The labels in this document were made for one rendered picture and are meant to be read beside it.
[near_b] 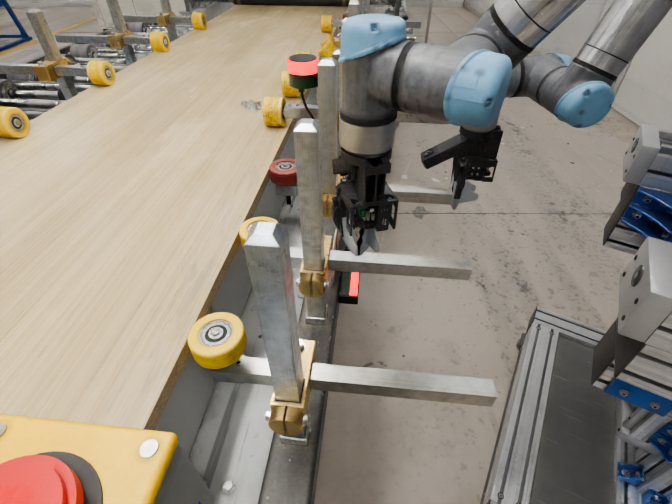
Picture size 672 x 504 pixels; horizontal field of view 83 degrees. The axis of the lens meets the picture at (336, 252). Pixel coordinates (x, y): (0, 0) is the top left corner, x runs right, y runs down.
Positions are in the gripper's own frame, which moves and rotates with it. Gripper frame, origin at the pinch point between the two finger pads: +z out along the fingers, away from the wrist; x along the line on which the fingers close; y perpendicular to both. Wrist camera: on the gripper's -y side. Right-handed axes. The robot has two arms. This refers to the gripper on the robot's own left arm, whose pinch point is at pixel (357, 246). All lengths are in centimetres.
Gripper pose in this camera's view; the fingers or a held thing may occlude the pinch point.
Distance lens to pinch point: 67.5
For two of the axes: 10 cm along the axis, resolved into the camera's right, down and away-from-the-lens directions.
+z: 0.0, 7.5, 6.6
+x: 9.7, -1.6, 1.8
